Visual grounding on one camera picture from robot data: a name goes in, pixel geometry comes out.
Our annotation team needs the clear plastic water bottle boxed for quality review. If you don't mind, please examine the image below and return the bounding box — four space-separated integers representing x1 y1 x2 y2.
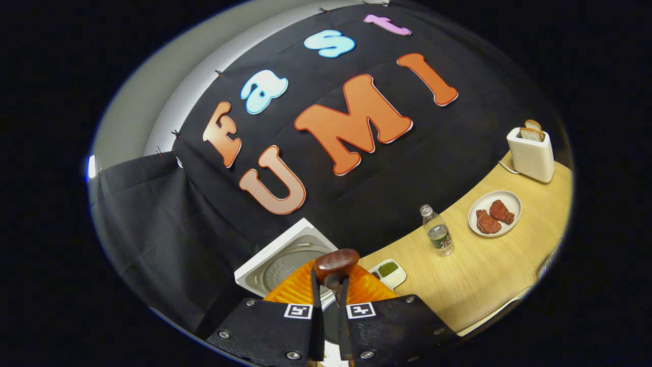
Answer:
420 204 455 257

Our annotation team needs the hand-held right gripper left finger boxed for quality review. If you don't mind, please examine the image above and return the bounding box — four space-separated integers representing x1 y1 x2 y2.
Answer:
206 260 324 366

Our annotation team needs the white rice cooker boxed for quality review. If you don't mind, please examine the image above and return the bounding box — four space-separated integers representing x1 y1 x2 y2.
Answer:
234 218 342 352

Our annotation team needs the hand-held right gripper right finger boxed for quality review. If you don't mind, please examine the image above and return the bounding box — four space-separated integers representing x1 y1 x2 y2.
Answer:
339 264 459 366

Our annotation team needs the white toaster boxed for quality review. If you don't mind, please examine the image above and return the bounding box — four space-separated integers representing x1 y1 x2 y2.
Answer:
506 127 555 183

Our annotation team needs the round beige plate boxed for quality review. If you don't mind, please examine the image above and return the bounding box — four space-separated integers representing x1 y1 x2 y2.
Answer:
468 191 522 238

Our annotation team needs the brown wooden spoon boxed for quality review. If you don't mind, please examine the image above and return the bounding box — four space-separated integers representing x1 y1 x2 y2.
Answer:
313 248 360 295

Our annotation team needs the white divided grain dish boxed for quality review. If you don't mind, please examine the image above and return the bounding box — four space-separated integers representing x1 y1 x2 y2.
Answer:
368 258 407 290

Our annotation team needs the red meat piece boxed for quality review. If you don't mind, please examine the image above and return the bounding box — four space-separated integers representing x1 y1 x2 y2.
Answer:
476 209 502 235
490 199 515 225

